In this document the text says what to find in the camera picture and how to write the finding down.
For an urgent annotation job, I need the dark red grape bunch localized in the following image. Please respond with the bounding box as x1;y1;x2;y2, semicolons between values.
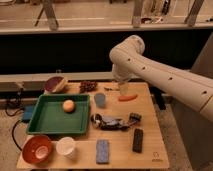
79;81;97;93

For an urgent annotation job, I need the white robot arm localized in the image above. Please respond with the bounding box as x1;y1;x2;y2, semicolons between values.
109;35;213;122

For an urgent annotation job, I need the blue-grey metal cup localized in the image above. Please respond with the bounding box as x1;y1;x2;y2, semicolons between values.
94;93;106;108

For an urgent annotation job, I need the white plastic cup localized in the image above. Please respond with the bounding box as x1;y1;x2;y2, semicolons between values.
56;137;76;158

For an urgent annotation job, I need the orange carrot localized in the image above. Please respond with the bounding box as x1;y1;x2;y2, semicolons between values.
118;94;138;102

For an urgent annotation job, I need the black remote control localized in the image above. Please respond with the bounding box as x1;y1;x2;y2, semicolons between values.
132;129;143;153

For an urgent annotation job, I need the orange peach fruit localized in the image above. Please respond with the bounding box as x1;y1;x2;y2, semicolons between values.
62;100;75;113

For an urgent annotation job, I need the blue sponge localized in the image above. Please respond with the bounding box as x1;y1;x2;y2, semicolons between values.
96;140;109;164

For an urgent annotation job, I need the maroon and cream bowl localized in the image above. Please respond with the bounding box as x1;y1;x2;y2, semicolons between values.
44;76;67;93

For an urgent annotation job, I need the green plastic tray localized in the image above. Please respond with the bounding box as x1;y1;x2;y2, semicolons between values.
27;94;90;136

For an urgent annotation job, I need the blue box on floor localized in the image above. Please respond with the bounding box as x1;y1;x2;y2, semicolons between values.
22;105;34;123

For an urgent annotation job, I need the red bowl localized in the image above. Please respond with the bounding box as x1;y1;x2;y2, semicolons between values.
22;135;53;164

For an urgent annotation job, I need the black cable on floor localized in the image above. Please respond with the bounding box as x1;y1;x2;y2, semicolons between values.
4;87;24;118

